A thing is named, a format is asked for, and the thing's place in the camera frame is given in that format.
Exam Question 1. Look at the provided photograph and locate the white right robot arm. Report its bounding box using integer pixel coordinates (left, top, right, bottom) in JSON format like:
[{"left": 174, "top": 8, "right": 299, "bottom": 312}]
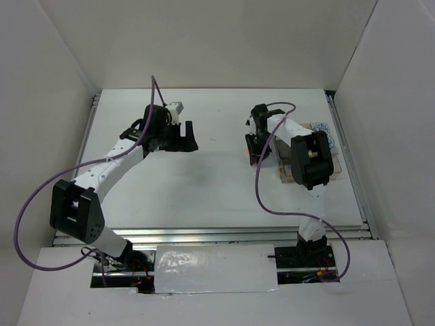
[{"left": 245, "top": 102, "right": 334, "bottom": 266}]

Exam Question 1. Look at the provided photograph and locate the smoky plastic desk organizer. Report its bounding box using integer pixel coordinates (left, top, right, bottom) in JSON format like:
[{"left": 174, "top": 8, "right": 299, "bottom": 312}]
[{"left": 274, "top": 122, "right": 342, "bottom": 183}]

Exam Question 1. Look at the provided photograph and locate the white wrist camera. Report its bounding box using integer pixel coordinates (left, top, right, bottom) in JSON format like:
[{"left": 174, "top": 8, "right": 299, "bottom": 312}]
[
  {"left": 166, "top": 102, "right": 184, "bottom": 125},
  {"left": 245, "top": 118, "right": 256, "bottom": 135}
]

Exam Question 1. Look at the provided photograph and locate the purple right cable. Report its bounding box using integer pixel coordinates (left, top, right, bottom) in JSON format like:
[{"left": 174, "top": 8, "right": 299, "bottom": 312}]
[{"left": 254, "top": 101, "right": 351, "bottom": 283}]

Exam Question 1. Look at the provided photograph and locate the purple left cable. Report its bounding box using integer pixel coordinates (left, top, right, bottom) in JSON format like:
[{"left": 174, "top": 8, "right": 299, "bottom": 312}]
[{"left": 15, "top": 75, "right": 169, "bottom": 288}]

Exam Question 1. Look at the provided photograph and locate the white front cover plate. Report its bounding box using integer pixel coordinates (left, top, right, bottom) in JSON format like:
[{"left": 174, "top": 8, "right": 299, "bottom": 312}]
[{"left": 154, "top": 244, "right": 279, "bottom": 294}]

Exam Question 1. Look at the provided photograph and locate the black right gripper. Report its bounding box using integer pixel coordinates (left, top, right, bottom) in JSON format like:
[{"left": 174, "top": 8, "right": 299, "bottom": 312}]
[{"left": 245, "top": 131, "right": 273, "bottom": 164}]

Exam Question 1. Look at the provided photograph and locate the right side aluminium rail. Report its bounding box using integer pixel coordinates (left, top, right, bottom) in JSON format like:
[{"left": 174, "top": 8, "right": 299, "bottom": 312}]
[{"left": 324, "top": 90, "right": 380, "bottom": 240}]

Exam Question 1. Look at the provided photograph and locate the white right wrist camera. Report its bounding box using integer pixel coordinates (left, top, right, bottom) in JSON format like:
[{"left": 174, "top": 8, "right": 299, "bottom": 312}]
[{"left": 245, "top": 118, "right": 256, "bottom": 135}]

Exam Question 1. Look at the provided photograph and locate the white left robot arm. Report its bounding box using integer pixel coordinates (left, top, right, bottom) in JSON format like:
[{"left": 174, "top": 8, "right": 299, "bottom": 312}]
[{"left": 50, "top": 102, "right": 198, "bottom": 271}]

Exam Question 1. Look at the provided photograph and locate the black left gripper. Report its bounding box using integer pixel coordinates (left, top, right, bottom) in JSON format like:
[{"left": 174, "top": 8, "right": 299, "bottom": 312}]
[{"left": 155, "top": 120, "right": 198, "bottom": 152}]

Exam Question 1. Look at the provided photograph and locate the blue white glue jar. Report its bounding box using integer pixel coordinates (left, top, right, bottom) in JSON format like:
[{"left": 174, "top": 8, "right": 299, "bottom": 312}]
[{"left": 313, "top": 122, "right": 330, "bottom": 135}]

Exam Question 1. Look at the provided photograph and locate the purple cable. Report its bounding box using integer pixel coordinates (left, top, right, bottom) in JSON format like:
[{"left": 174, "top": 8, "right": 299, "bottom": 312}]
[
  {"left": 254, "top": 101, "right": 351, "bottom": 283},
  {"left": 15, "top": 75, "right": 169, "bottom": 288}
]

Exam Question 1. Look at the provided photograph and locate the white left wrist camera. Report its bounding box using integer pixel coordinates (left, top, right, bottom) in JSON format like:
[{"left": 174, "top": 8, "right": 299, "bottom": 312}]
[{"left": 166, "top": 102, "right": 184, "bottom": 125}]

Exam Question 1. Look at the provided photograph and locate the aluminium table edge rail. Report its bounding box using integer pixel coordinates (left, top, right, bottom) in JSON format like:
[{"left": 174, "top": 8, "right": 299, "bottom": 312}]
[{"left": 52, "top": 223, "right": 372, "bottom": 247}]

